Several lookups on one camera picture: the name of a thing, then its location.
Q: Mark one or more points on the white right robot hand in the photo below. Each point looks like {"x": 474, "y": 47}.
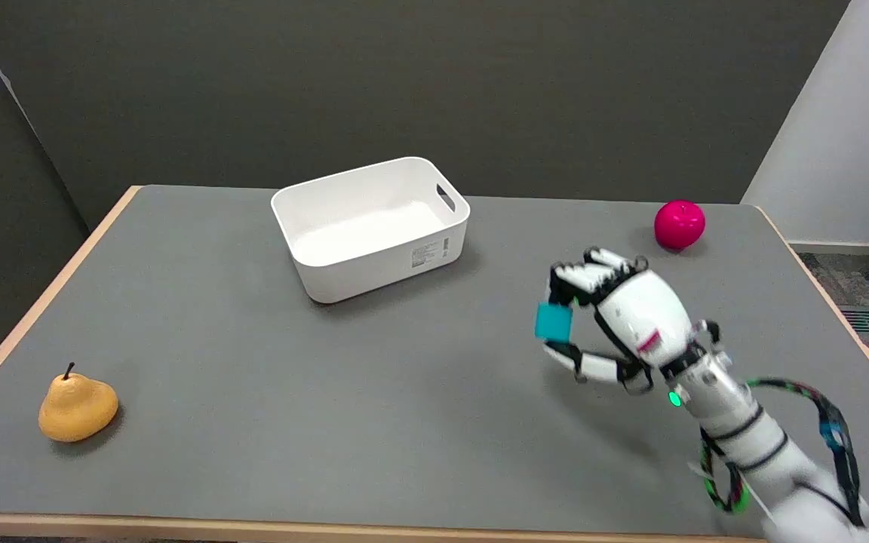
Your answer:
{"x": 642, "y": 313}

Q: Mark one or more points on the teal cube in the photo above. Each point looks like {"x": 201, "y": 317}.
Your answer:
{"x": 553, "y": 322}

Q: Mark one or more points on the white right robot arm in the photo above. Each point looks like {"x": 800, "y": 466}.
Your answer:
{"x": 751, "y": 437}

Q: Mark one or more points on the white plastic storage box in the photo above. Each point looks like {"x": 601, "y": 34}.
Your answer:
{"x": 372, "y": 226}

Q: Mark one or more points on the magenta toy apple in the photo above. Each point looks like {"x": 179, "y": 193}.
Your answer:
{"x": 679, "y": 223}

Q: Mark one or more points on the yellow toy pear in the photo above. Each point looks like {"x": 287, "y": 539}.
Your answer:
{"x": 76, "y": 406}

